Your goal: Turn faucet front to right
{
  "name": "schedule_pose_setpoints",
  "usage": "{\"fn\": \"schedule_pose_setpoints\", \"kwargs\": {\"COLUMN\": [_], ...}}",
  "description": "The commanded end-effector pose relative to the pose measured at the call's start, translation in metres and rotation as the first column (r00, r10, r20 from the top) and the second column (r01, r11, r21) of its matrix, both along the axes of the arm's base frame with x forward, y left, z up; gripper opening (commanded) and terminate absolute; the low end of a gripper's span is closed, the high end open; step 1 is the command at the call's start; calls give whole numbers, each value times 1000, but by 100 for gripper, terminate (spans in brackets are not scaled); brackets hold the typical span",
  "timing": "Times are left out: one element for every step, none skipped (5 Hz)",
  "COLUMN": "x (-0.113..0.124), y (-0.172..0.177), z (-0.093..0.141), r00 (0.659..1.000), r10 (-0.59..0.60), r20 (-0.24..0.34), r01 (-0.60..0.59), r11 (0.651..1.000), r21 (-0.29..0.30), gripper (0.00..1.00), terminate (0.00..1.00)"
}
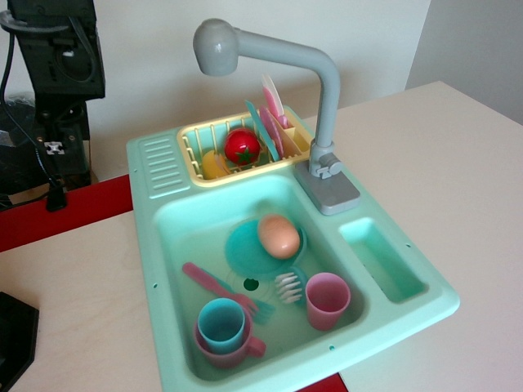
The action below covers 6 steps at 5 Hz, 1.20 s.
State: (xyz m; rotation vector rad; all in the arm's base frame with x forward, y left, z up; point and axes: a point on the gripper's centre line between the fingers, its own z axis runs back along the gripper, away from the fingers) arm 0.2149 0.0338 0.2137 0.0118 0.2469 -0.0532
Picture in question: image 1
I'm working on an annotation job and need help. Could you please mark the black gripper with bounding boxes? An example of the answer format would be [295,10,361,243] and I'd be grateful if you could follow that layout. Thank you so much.
[1,0,105,174]

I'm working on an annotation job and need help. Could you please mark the pink upright plate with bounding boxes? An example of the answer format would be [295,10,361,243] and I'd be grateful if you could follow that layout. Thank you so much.
[259,106,284,158]

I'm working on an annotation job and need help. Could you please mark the pink toy knife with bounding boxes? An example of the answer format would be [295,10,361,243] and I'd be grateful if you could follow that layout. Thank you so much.
[261,73,288,129]

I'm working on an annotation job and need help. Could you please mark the pink toy mug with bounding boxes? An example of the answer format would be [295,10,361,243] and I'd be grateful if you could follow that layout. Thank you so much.
[194,314,266,368]

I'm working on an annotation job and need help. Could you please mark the red toy tomato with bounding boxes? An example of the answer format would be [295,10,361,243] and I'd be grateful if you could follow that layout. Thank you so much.
[224,128,261,166]

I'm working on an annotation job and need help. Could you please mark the beige toy egg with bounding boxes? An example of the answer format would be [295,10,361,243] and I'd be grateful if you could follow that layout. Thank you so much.
[257,214,301,260]

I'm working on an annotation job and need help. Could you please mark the pink toy cup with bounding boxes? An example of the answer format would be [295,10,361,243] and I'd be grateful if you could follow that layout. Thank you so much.
[306,272,351,331]

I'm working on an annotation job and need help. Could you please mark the mint green toy sink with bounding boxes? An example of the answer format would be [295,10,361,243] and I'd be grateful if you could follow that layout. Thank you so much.
[127,127,459,391]

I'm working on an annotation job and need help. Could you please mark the teal toy plate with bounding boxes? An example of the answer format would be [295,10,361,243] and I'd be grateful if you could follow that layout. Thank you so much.
[225,220,295,280]

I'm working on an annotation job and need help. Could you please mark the teal small bowl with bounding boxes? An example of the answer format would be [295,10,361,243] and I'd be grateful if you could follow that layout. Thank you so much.
[294,227,307,264]

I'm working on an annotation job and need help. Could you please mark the black cable plug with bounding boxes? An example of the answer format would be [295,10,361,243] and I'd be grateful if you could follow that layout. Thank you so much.
[46,186,68,212]

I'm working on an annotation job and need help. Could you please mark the teal upright plate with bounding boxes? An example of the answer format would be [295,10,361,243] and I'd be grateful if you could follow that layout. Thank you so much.
[244,100,280,162]

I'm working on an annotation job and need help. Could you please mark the yellow dish rack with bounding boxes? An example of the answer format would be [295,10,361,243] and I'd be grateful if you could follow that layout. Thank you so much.
[177,109,312,187]

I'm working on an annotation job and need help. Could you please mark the black cable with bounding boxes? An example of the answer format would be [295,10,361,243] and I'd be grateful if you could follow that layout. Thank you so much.
[0,24,20,136]

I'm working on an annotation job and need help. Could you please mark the teal dish brush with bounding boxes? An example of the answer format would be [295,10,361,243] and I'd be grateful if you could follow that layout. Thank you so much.
[274,267,308,305]

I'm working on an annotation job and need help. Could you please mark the blue toy cup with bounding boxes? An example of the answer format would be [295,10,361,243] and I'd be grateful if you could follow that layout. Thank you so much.
[197,298,246,355]

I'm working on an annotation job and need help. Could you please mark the pink toy fork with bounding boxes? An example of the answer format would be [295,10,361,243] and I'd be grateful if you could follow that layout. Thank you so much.
[182,262,259,316]

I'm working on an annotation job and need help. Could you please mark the black box corner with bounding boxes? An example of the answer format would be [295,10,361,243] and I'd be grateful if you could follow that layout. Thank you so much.
[1,292,39,391]

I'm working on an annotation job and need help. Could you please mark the grey toy faucet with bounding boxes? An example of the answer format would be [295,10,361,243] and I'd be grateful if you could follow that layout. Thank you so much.
[193,19,360,216]

